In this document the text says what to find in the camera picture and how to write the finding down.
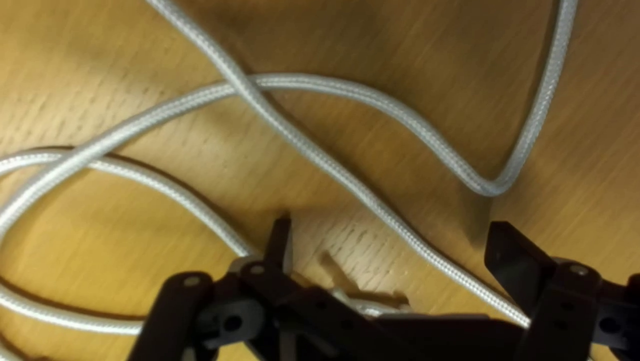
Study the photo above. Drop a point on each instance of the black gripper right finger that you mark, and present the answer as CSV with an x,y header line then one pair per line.
x,y
566,313

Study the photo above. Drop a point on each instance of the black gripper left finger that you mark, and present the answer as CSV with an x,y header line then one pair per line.
x,y
200,313

